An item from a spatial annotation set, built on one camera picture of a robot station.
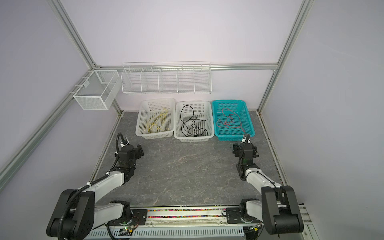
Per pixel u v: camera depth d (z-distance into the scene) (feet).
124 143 2.42
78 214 1.35
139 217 2.40
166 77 3.22
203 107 3.80
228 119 3.80
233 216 2.42
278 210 1.37
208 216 2.48
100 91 3.25
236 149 2.69
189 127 3.56
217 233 5.18
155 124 3.67
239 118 3.77
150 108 3.91
